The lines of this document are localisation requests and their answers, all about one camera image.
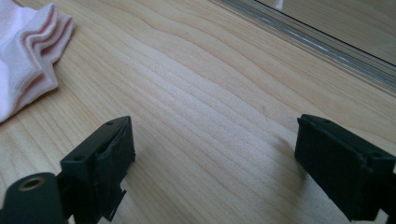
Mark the pink sock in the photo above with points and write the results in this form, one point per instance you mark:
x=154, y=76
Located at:
x=25, y=49

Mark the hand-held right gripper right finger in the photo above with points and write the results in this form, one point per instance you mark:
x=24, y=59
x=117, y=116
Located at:
x=339, y=168

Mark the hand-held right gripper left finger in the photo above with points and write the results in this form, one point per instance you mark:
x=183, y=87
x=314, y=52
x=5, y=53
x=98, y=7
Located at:
x=93, y=168

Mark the clear plastic tray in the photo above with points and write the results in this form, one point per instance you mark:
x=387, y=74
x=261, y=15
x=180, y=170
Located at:
x=342, y=28

